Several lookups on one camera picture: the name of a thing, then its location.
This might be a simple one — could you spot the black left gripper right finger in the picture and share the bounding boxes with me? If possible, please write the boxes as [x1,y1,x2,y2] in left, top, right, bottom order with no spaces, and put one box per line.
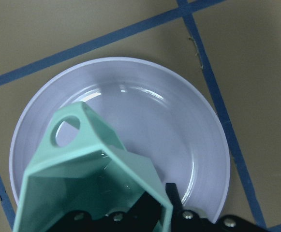
[165,183,266,232]

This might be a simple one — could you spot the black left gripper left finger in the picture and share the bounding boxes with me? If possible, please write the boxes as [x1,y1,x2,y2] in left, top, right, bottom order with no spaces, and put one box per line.
[48,192,162,232]

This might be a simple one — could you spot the teal hexagonal cup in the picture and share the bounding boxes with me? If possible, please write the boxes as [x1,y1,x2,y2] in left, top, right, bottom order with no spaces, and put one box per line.
[13,102,173,232]

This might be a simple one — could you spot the lilac round plate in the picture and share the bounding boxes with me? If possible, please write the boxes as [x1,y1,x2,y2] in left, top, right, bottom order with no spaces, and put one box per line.
[9,57,230,222]

